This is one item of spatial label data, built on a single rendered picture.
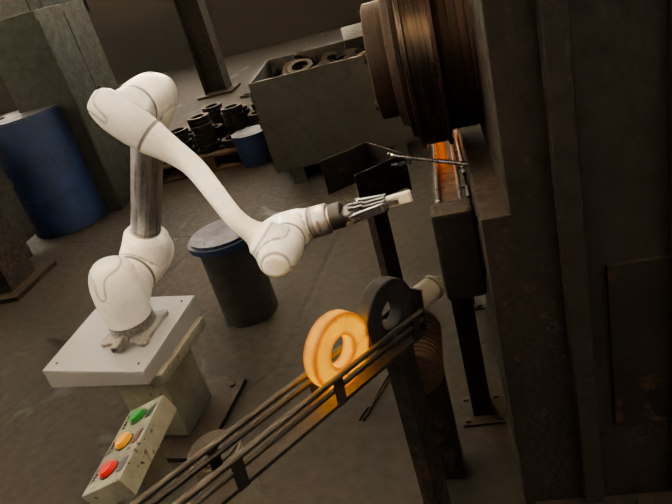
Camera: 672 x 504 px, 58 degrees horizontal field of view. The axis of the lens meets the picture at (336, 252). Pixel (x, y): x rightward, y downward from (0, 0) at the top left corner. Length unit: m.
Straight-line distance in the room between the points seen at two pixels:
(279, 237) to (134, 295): 0.66
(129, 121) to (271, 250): 0.53
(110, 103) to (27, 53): 3.19
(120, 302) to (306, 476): 0.80
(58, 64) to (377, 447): 3.68
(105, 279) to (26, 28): 3.08
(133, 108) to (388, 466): 1.26
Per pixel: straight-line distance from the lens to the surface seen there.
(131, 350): 2.12
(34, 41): 4.88
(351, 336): 1.18
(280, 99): 4.08
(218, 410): 2.34
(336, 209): 1.69
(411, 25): 1.36
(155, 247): 2.14
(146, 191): 2.04
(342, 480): 1.95
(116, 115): 1.76
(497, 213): 1.21
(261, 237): 1.58
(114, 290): 2.04
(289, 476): 2.02
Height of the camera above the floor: 1.40
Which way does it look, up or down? 26 degrees down
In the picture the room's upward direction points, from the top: 16 degrees counter-clockwise
